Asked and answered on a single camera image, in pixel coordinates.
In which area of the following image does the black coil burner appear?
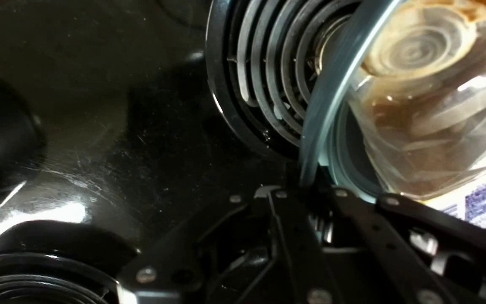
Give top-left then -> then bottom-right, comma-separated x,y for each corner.
205,0 -> 370,166
0,252 -> 124,304

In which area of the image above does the black pot with long handle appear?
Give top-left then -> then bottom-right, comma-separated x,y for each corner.
0,66 -> 50,238

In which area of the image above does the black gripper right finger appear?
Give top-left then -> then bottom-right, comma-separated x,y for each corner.
323,188 -> 486,304

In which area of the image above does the blue bowl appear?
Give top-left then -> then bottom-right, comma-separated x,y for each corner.
298,0 -> 486,233

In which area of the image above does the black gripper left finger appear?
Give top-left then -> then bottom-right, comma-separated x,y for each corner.
119,184 -> 342,304

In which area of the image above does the black electric stove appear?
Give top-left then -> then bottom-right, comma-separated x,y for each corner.
0,0 -> 486,304

